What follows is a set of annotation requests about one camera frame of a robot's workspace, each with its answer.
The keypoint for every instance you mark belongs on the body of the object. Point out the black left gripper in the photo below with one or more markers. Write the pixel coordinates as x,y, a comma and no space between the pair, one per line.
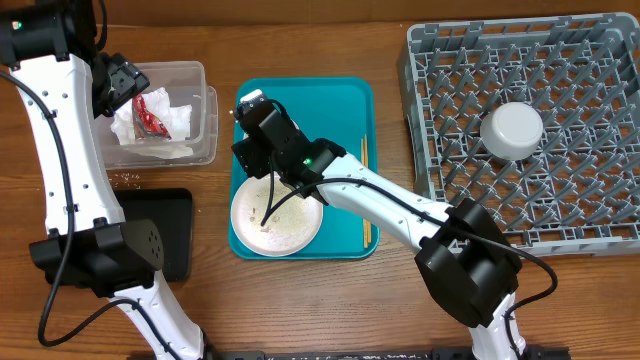
128,80

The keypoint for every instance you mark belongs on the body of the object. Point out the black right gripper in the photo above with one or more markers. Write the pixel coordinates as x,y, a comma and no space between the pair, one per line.
248,152

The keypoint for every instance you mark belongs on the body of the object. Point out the red snack wrapper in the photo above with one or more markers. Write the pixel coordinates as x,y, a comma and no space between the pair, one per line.
146,125

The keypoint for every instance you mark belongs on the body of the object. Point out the wooden chopstick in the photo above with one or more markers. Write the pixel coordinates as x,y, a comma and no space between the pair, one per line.
364,161
368,155

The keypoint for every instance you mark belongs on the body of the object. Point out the white grey bowl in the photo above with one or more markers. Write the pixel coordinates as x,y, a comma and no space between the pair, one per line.
512,131

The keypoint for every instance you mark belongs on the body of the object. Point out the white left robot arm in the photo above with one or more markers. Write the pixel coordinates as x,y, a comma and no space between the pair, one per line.
53,52

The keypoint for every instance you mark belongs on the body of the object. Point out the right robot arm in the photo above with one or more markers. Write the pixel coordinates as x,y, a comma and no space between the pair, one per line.
470,269

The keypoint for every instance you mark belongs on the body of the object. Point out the grey dishwasher rack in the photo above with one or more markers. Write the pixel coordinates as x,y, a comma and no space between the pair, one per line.
578,192

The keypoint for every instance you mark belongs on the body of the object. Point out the clear plastic bin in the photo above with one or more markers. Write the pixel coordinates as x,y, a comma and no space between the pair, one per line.
185,82

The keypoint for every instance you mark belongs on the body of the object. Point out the large pink dirty plate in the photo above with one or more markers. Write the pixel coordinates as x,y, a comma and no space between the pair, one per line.
288,230

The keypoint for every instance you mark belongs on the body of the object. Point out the black tray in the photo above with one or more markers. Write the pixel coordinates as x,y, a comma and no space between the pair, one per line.
172,211

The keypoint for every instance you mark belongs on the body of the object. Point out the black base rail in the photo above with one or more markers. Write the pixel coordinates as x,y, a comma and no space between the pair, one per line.
350,355

